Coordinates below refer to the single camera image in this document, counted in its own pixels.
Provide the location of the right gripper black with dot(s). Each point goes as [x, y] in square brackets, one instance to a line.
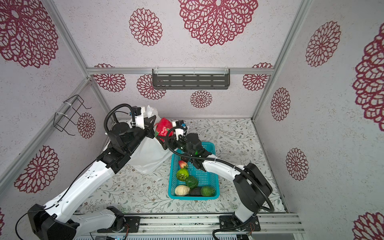
[165, 145]

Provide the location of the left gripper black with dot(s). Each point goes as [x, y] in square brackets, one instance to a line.
[149, 124]

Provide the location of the red dragon fruit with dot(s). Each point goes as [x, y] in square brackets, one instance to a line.
[162, 128]

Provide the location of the white plastic bag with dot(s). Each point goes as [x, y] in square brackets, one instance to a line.
[150, 154]

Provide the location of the red peach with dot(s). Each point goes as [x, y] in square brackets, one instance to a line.
[183, 164]

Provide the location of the lime green round fruit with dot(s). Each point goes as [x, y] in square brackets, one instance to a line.
[182, 174]

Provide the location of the dark brown avocado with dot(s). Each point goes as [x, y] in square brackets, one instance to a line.
[195, 192]

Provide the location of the green avocado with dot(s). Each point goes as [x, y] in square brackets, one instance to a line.
[207, 191]

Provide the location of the green leafy fruit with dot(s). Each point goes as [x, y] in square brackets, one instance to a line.
[191, 182]

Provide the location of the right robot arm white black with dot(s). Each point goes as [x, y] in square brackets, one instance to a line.
[252, 187]

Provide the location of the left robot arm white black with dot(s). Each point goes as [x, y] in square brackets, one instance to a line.
[56, 220]

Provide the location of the teal plastic basket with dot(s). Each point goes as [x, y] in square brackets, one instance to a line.
[205, 179]

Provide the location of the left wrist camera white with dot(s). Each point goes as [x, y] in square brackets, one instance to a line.
[138, 117]

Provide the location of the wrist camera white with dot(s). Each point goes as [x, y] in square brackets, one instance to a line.
[182, 131]
[138, 117]

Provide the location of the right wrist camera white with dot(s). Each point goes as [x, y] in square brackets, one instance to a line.
[182, 131]

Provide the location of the dark grey wall shelf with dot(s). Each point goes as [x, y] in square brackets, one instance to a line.
[194, 79]

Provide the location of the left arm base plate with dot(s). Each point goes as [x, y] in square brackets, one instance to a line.
[132, 223]

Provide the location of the black wire wall rack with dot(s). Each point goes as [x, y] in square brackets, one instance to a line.
[65, 117]

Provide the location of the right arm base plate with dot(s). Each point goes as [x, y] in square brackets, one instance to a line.
[231, 223]

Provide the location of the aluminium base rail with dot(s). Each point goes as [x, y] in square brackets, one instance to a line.
[206, 223]

